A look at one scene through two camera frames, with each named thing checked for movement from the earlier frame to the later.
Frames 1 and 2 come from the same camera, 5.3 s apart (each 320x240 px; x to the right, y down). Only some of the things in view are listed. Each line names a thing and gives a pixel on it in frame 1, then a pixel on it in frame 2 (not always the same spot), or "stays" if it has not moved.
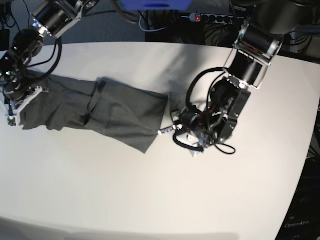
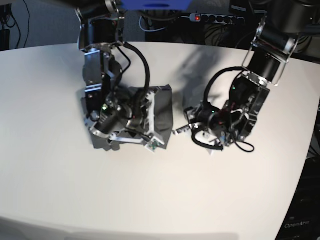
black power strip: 215,18 stays
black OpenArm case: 301,221 stays
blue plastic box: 155,5 stays
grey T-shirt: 130,115 -> 163,122
